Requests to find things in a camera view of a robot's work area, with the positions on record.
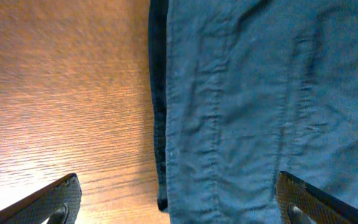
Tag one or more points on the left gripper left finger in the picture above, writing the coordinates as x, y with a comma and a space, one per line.
58, 202

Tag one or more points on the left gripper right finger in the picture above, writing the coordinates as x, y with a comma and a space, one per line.
301, 202

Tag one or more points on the navy blue shorts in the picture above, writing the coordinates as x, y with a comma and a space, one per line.
243, 90

